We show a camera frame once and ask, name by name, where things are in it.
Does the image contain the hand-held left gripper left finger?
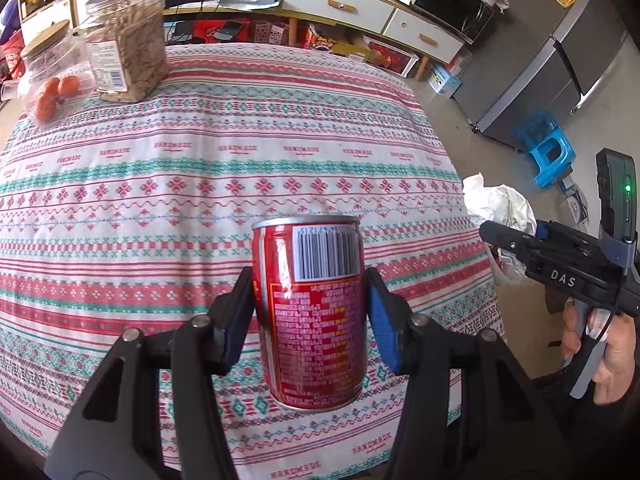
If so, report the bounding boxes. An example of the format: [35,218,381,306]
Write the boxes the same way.
[44,266,256,480]

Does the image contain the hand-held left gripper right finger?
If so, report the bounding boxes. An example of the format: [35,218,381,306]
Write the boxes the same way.
[365,267,578,480]

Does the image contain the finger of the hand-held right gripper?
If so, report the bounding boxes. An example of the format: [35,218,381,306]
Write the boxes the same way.
[479,220,540,267]
[534,220,588,245]

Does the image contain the bin with white bag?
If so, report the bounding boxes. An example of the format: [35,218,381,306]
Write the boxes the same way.
[462,172,538,286]

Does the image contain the red can with barcode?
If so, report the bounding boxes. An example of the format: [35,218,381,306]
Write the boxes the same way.
[251,215,368,413]

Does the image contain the person's right hand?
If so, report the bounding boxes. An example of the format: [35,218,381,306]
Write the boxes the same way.
[560,302,640,406]

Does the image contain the small printed box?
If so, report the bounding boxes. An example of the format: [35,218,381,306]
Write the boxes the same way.
[565,185,589,226]

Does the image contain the cyan plastic stool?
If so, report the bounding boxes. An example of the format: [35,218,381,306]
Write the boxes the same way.
[530,130,577,189]

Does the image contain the grey refrigerator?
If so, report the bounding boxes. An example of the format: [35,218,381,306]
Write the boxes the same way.
[452,0,631,151]

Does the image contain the patterned tablecloth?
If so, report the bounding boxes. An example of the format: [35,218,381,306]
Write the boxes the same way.
[0,42,506,480]

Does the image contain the blue and white box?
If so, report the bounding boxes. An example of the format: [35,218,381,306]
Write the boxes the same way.
[430,62,463,96]

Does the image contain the black microwave oven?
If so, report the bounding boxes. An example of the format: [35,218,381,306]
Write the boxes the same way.
[410,0,501,43]

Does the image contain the clear plastic jar of nuts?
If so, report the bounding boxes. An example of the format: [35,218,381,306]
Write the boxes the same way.
[80,0,170,103]

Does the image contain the red bag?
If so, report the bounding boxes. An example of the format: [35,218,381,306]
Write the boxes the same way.
[192,20,251,46]

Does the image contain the white and wood cabinet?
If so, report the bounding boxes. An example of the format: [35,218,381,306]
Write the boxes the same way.
[17,0,473,81]

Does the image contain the clear plastic bag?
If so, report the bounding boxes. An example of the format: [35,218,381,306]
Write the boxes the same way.
[17,71,97,122]

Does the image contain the glass jar with cork lid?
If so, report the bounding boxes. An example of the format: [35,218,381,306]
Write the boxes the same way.
[20,20,98,101]

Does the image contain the purple cloth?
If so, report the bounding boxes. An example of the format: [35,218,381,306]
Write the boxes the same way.
[0,0,23,46]

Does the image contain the red box with white frame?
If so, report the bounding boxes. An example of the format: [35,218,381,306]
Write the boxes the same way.
[367,35,419,77]

